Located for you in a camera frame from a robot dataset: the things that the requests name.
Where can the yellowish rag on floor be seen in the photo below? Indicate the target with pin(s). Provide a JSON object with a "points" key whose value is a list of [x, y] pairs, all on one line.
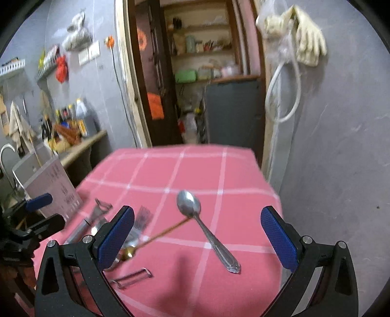
{"points": [[307, 39]]}

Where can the cream rubber glove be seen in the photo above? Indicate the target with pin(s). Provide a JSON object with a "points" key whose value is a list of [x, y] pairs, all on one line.
{"points": [[272, 26]]}

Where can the silver spoon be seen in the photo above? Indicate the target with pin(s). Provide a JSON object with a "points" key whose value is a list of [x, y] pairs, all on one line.
{"points": [[189, 202]]}

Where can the red hanging bag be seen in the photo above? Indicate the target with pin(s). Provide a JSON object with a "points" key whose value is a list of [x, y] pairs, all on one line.
{"points": [[62, 70]]}

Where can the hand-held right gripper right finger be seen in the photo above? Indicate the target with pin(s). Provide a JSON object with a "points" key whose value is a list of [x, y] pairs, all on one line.
{"points": [[278, 239]]}

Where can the white wall sockets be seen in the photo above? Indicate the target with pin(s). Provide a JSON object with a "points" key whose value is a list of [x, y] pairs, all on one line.
{"points": [[90, 53]]}

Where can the wooden kitchen counter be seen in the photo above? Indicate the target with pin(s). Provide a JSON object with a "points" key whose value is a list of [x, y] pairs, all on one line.
{"points": [[85, 141]]}

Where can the white hanging bags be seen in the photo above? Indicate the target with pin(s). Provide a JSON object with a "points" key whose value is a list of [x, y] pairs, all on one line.
{"points": [[77, 35]]}

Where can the white wall shelf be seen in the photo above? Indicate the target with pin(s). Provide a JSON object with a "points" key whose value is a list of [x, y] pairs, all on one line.
{"points": [[12, 67]]}

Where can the orange cloth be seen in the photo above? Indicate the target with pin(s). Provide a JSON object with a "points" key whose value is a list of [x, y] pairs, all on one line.
{"points": [[155, 105]]}

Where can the clear plastic bag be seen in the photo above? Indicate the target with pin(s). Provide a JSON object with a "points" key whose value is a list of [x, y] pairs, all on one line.
{"points": [[283, 48]]}

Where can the wall spice rack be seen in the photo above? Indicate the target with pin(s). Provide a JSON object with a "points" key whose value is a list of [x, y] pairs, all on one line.
{"points": [[48, 62]]}

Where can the group of sauce bottles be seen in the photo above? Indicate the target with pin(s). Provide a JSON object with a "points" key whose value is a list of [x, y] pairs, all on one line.
{"points": [[58, 119]]}

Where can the orange plug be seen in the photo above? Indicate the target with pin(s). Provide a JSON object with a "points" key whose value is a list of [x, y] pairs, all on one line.
{"points": [[109, 41]]}

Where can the silver fork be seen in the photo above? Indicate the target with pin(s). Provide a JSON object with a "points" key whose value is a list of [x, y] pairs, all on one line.
{"points": [[143, 218]]}

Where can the dark grey cabinet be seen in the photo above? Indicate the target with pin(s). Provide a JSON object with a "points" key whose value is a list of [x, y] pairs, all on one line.
{"points": [[234, 115]]}

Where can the large oil bottle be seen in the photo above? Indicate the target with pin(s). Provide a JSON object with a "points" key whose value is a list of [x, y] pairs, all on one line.
{"points": [[82, 117]]}

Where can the green box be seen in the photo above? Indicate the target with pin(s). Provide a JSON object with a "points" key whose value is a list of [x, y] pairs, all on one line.
{"points": [[186, 76]]}

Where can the metal faucet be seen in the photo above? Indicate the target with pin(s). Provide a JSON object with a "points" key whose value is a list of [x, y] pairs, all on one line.
{"points": [[7, 147]]}

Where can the silver peeler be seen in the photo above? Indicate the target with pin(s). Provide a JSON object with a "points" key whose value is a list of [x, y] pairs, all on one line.
{"points": [[79, 230]]}

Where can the wooden door frame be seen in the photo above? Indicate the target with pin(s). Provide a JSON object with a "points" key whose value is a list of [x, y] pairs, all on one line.
{"points": [[128, 91]]}

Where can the pink checked tablecloth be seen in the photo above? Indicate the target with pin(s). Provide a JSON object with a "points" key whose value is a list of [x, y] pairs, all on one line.
{"points": [[182, 183]]}

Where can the orange flower decoration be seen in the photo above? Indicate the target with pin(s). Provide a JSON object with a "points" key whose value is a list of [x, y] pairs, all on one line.
{"points": [[141, 38]]}

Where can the perforated plastic utensil basket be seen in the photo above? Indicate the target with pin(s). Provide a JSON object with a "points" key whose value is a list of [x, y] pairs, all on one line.
{"points": [[54, 183]]}

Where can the wooden shelf unit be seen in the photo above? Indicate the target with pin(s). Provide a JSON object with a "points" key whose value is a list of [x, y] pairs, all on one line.
{"points": [[201, 51]]}

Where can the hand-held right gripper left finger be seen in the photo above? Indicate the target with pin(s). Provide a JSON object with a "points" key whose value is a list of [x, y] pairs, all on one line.
{"points": [[117, 239]]}

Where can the beige hanging towel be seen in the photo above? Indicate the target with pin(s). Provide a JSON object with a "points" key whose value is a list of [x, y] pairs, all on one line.
{"points": [[16, 122]]}

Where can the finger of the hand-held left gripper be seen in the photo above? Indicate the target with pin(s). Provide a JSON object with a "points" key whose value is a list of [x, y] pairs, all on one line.
{"points": [[39, 202], [48, 223]]}

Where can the dark wooden door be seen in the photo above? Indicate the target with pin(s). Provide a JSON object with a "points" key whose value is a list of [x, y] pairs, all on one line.
{"points": [[155, 76]]}

